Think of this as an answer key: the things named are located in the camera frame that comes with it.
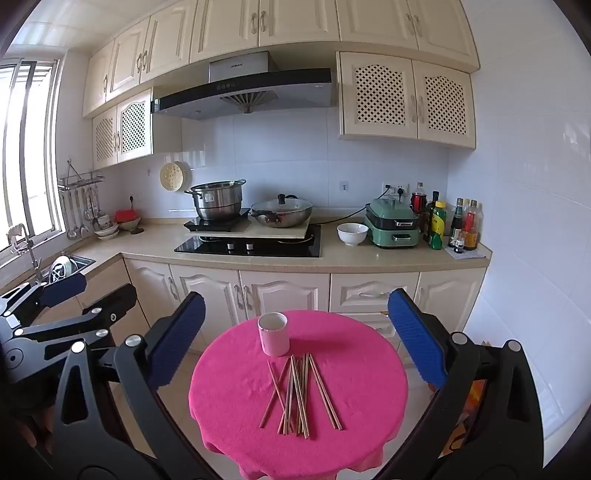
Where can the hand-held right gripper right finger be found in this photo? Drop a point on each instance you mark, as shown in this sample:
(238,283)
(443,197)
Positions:
(415,341)

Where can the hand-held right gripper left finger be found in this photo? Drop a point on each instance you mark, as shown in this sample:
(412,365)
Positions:
(178,341)

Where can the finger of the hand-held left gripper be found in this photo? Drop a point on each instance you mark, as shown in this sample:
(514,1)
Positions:
(64,286)
(120,300)

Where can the pink cup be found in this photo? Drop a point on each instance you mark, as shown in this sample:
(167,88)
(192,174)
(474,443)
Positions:
(274,341)

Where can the bundle of wooden chopsticks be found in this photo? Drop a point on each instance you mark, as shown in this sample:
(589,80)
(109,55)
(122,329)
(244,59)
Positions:
(298,397)

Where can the row of hanging metal utensils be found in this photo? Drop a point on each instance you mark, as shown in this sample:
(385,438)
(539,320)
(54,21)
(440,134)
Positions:
(71,217)

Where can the steel sink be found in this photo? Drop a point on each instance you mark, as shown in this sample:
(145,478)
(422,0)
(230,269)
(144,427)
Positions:
(78,263)

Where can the metal faucet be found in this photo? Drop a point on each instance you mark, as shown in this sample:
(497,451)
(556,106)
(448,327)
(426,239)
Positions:
(18,237)

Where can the stack of white bowls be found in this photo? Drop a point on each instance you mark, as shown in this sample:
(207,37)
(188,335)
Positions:
(107,233)

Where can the orange box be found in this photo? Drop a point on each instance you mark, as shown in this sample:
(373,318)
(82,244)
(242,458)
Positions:
(475,399)

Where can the red lidded container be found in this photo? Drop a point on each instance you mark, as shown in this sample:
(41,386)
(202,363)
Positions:
(125,216)

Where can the pink tablecloth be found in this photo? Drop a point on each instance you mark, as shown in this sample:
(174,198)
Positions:
(240,406)

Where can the beige kitchen countertop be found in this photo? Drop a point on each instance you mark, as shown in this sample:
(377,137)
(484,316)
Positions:
(369,258)

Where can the small dark bottle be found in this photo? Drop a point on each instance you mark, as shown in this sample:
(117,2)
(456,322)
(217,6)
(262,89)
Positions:
(459,247)

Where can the white paper sheet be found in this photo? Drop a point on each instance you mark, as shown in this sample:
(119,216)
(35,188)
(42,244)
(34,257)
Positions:
(475,254)

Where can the cream base cabinets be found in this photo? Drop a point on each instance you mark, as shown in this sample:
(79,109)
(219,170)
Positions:
(277,290)

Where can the green bottle yellow cap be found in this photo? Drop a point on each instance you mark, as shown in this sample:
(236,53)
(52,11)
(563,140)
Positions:
(437,228)

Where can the green electric grill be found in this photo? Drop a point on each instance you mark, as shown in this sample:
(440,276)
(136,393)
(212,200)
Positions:
(392,221)

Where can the black induction cooker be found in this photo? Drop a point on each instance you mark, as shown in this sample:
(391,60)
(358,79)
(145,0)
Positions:
(217,225)

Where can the white bowl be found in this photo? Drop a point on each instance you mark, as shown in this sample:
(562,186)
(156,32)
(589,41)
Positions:
(352,235)

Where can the red-label sauce bottle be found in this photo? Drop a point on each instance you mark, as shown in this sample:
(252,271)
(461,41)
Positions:
(471,230)

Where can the dark soy sauce bottle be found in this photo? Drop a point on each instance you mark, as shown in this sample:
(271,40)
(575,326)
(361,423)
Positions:
(457,221)

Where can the cream perforated steamer plate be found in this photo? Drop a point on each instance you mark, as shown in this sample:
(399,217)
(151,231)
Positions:
(173,176)

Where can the beige board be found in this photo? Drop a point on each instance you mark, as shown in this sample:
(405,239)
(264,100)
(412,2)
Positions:
(258,233)

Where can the stainless steel pot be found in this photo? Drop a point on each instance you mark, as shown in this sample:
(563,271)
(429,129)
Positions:
(217,203)

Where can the black glass hob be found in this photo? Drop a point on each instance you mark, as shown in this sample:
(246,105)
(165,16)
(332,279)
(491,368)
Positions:
(277,247)

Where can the dark green oil bottle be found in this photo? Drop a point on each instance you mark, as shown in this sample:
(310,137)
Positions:
(434,203)

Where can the dark red-label soda bottle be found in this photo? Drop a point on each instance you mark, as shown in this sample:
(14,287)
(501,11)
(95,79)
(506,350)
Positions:
(419,201)

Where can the pale bottle yellow cap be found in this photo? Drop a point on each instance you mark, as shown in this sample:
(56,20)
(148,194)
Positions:
(466,205)

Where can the window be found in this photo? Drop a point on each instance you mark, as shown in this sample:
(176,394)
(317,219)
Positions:
(34,138)

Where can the steel wok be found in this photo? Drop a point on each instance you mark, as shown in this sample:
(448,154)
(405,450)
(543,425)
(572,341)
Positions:
(286,218)

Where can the glass wok lid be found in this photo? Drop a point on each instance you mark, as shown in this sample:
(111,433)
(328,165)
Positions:
(277,205)

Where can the black range hood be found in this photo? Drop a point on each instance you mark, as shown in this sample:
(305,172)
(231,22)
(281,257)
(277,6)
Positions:
(258,99)

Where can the metal wall utensil rack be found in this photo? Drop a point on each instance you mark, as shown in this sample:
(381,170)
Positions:
(83,182)

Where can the white double wall socket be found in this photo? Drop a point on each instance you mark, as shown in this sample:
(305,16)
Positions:
(400,189)

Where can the cream lattice-door wall cabinet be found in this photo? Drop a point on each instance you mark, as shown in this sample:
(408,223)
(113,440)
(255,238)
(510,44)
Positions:
(351,124)
(116,134)

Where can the cream upper wall cabinets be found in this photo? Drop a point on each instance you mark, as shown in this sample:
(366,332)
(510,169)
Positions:
(300,23)

